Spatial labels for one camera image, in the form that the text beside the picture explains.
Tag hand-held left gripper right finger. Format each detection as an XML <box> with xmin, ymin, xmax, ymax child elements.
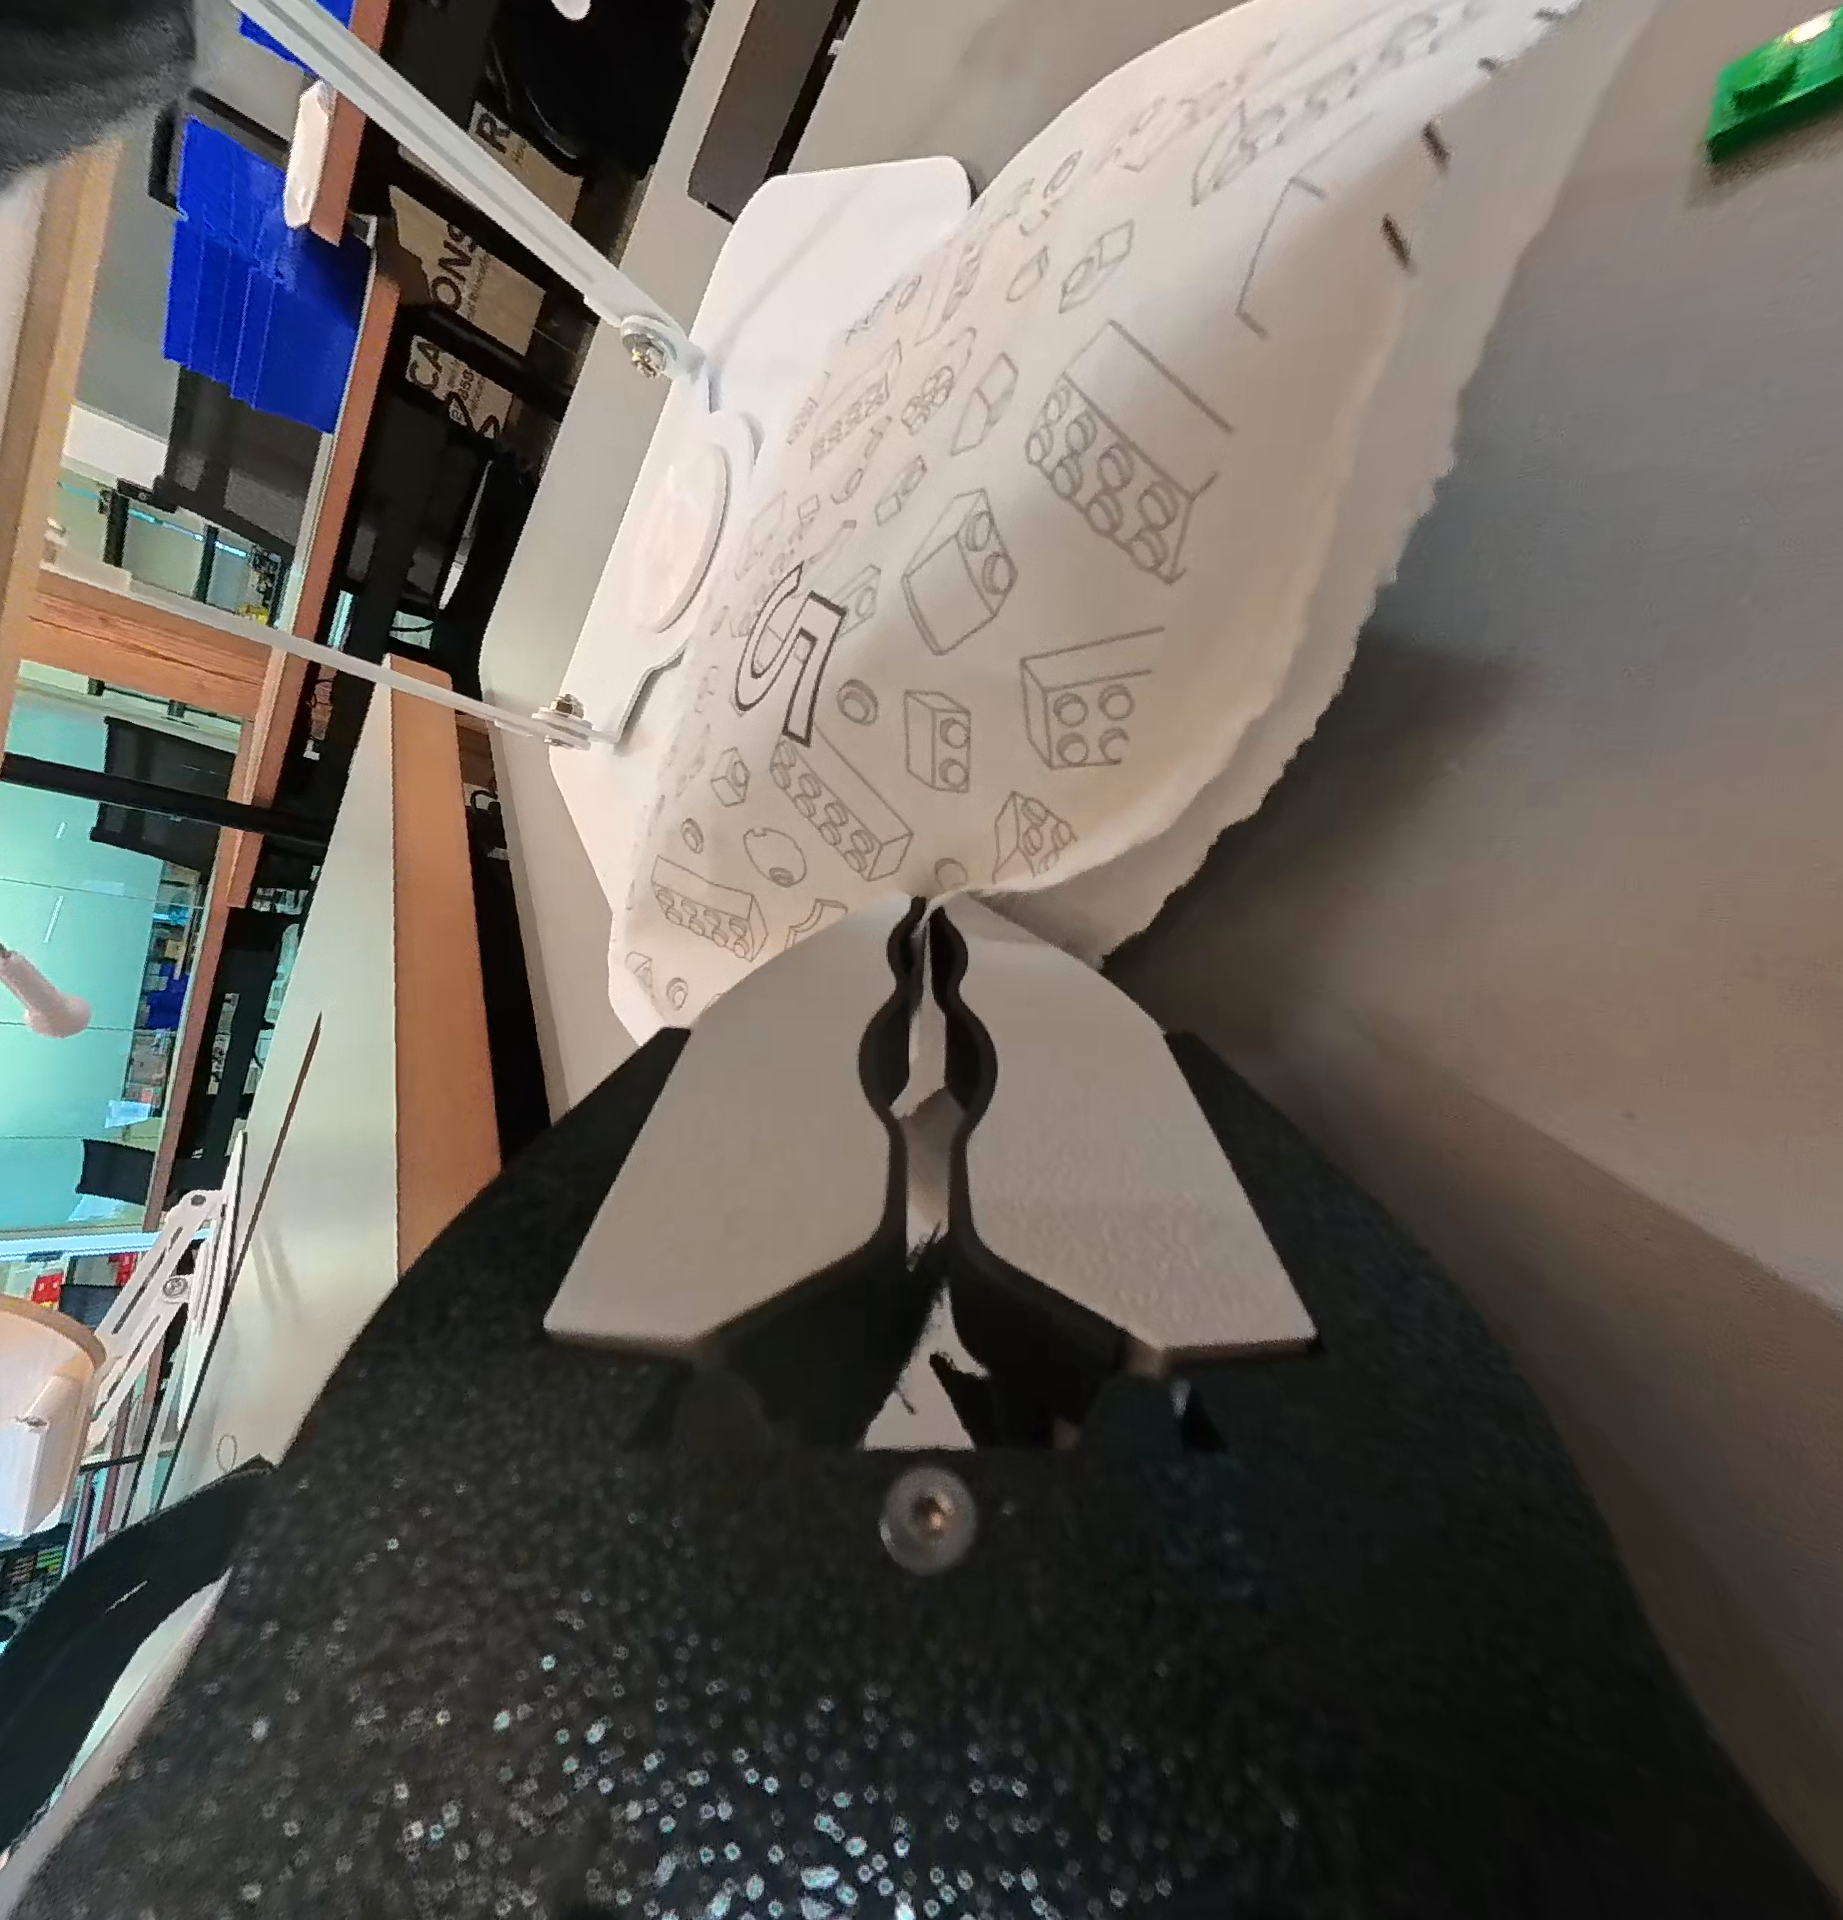
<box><xmin>933</xmin><ymin>897</ymin><xmax>1319</xmax><ymax>1452</ymax></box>

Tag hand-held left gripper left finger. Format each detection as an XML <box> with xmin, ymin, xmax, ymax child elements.
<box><xmin>541</xmin><ymin>897</ymin><xmax>944</xmax><ymax>1449</ymax></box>

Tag white printed paper bag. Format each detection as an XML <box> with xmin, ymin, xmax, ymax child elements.
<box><xmin>605</xmin><ymin>0</ymin><xmax>1588</xmax><ymax>1449</ymax></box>

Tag wood-edged pale desk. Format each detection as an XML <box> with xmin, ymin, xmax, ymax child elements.
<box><xmin>158</xmin><ymin>644</ymin><xmax>504</xmax><ymax>1515</ymax></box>

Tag grey desk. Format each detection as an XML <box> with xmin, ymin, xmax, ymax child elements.
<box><xmin>491</xmin><ymin>0</ymin><xmax>1843</xmax><ymax>1920</ymax></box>

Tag printed cardboard boxes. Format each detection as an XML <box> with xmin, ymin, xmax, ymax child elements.
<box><xmin>387</xmin><ymin>97</ymin><xmax>592</xmax><ymax>445</ymax></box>

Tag stack of blue plastic bins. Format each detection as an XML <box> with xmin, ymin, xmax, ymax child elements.
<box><xmin>161</xmin><ymin>110</ymin><xmax>377</xmax><ymax>436</ymax></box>

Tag white book stand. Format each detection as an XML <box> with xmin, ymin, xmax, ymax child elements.
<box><xmin>33</xmin><ymin>0</ymin><xmax>733</xmax><ymax>751</ymax></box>

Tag large green toy plate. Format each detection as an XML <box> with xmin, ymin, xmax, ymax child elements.
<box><xmin>1703</xmin><ymin>7</ymin><xmax>1843</xmax><ymax>166</ymax></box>

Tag dark cloth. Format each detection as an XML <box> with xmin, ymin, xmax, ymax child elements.
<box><xmin>0</xmin><ymin>0</ymin><xmax>208</xmax><ymax>230</ymax></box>

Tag white bulb-ended cord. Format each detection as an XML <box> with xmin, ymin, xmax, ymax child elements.
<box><xmin>0</xmin><ymin>873</ymin><xmax>96</xmax><ymax>1039</ymax></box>

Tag wooden shelf frame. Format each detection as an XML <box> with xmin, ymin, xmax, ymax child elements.
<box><xmin>142</xmin><ymin>0</ymin><xmax>418</xmax><ymax>1217</ymax></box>

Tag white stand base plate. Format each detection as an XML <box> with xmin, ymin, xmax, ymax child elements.
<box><xmin>543</xmin><ymin>157</ymin><xmax>974</xmax><ymax>923</ymax></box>

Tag black desk cable cover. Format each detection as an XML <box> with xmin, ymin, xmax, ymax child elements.
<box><xmin>683</xmin><ymin>0</ymin><xmax>863</xmax><ymax>212</ymax></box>

